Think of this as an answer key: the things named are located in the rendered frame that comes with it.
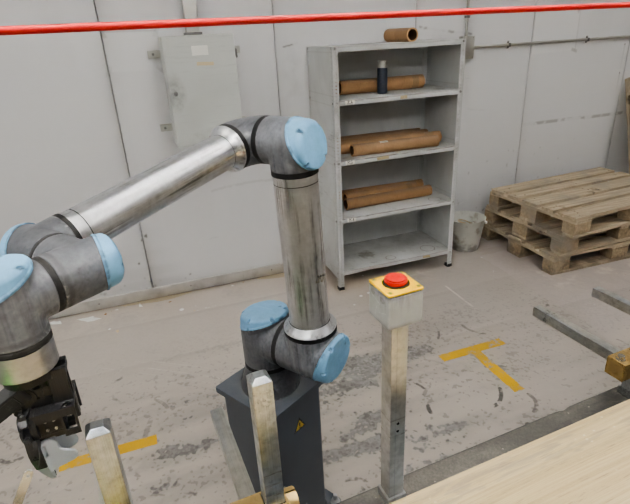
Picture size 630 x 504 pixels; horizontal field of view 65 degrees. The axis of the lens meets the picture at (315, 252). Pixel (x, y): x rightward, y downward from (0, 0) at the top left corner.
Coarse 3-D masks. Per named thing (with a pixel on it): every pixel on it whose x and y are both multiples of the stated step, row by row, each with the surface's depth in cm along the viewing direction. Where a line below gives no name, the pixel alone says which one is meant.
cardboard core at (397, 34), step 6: (390, 30) 317; (396, 30) 310; (402, 30) 303; (408, 30) 297; (414, 30) 300; (384, 36) 323; (390, 36) 316; (396, 36) 309; (402, 36) 302; (408, 36) 308; (414, 36) 302
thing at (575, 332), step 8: (536, 312) 150; (544, 312) 148; (552, 312) 148; (544, 320) 148; (552, 320) 145; (560, 320) 143; (568, 320) 143; (560, 328) 143; (568, 328) 140; (576, 328) 139; (568, 336) 141; (576, 336) 138; (584, 336) 136; (592, 336) 135; (584, 344) 136; (592, 344) 134; (600, 344) 132; (608, 344) 132; (600, 352) 132; (608, 352) 130
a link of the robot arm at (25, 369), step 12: (48, 348) 72; (12, 360) 68; (24, 360) 69; (36, 360) 70; (48, 360) 72; (0, 372) 69; (12, 372) 69; (24, 372) 69; (36, 372) 70; (0, 384) 70; (12, 384) 70
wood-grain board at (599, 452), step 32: (608, 416) 98; (544, 448) 92; (576, 448) 91; (608, 448) 91; (448, 480) 86; (480, 480) 86; (512, 480) 86; (544, 480) 85; (576, 480) 85; (608, 480) 85
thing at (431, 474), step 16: (592, 400) 131; (608, 400) 131; (624, 400) 130; (560, 416) 126; (576, 416) 126; (512, 432) 122; (528, 432) 122; (544, 432) 121; (480, 448) 118; (496, 448) 118; (512, 448) 117; (432, 464) 114; (448, 464) 114; (464, 464) 114; (416, 480) 110; (432, 480) 110; (368, 496) 107
